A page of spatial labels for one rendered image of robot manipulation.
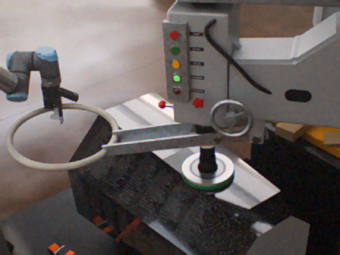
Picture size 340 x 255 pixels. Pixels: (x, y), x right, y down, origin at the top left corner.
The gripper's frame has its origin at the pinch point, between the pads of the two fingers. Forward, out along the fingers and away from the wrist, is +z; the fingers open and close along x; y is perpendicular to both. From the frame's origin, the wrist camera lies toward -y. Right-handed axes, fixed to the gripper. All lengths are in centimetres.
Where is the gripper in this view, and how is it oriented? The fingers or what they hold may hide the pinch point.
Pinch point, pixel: (62, 118)
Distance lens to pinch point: 228.3
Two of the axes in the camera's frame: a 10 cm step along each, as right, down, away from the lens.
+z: 0.0, 8.1, 5.8
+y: -9.8, 1.3, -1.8
